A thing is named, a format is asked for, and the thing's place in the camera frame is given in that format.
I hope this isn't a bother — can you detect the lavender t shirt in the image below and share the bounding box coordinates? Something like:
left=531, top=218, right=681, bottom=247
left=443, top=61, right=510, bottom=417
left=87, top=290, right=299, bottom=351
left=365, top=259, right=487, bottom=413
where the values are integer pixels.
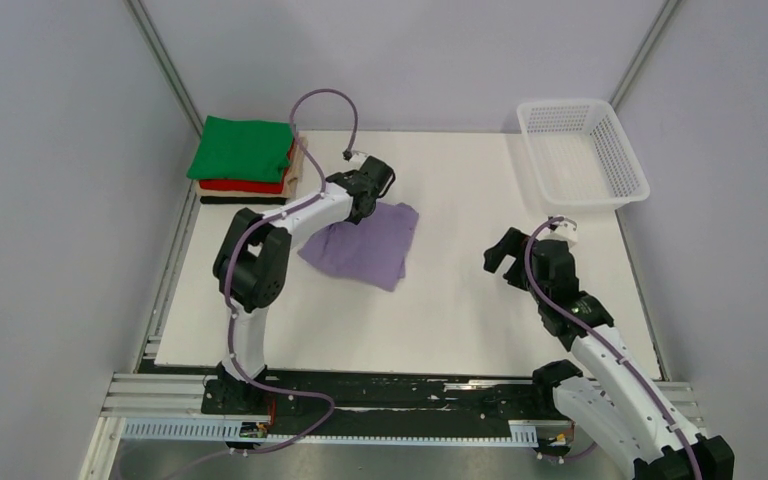
left=298, top=202, right=420, bottom=292

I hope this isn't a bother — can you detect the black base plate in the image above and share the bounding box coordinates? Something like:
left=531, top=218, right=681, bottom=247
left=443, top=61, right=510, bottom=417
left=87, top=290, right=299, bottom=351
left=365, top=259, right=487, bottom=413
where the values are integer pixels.
left=201, top=369, right=573, bottom=440

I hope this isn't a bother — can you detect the beige folded t shirt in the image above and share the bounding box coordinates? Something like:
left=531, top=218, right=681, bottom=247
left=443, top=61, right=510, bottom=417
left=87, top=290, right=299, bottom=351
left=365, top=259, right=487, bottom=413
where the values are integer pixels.
left=196, top=141, right=304, bottom=200

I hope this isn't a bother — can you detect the white plastic basket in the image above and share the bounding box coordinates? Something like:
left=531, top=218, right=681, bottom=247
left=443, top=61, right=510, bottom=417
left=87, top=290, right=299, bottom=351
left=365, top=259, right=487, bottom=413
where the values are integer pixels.
left=516, top=98, right=651, bottom=214

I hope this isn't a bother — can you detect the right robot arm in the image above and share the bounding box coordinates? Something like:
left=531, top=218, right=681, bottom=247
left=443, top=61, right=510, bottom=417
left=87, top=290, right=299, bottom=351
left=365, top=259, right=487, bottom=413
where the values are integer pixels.
left=483, top=217, right=735, bottom=479

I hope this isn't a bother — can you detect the green folded t shirt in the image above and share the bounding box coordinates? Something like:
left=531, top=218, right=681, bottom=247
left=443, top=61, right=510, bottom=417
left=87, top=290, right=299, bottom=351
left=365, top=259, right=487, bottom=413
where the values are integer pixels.
left=187, top=116, right=294, bottom=183

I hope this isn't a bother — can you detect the white slotted cable duct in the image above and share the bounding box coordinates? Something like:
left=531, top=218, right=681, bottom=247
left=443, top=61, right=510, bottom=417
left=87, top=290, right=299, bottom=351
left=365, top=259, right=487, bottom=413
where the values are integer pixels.
left=122, top=417, right=539, bottom=446

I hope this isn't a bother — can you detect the black folded t shirt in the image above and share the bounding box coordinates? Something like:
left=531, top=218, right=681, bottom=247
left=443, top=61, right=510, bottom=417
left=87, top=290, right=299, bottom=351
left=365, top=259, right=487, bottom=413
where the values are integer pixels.
left=199, top=196, right=288, bottom=206

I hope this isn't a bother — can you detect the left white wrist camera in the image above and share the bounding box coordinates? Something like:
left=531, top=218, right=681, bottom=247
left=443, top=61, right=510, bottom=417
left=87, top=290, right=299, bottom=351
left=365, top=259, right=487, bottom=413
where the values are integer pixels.
left=343, top=150, right=369, bottom=169

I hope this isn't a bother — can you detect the red folded t shirt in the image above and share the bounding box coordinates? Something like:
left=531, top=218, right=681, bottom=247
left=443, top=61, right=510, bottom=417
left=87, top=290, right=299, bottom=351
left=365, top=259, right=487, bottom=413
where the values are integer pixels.
left=198, top=165, right=291, bottom=194

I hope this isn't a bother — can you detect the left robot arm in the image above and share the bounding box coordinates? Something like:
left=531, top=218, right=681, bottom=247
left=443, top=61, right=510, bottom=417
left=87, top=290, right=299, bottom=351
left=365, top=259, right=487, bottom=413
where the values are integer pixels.
left=212, top=154, right=396, bottom=413

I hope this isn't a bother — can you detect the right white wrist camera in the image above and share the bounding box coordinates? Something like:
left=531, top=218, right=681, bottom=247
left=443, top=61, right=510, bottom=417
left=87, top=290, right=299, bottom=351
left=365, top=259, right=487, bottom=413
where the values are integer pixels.
left=546, top=217, right=579, bottom=246

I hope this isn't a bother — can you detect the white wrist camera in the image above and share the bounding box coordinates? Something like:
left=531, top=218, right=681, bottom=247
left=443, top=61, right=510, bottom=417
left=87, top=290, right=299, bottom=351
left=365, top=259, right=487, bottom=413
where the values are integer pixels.
left=546, top=217, right=579, bottom=246
left=343, top=150, right=369, bottom=169

